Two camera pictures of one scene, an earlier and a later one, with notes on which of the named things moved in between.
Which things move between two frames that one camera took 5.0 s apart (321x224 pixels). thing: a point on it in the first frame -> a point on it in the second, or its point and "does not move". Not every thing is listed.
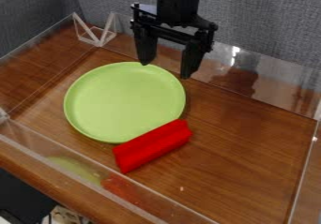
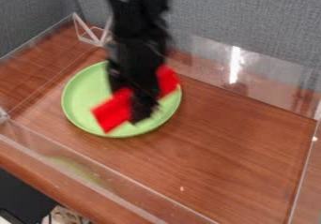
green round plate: (119, 99) does not move
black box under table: (24, 205) does not move
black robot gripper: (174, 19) -> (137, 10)
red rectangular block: (140, 151) -> (113, 112)
